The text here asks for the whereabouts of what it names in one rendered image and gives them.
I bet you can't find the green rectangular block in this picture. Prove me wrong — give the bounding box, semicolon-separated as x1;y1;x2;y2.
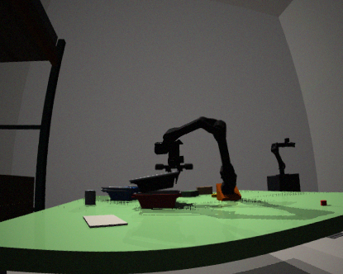
181;191;199;197

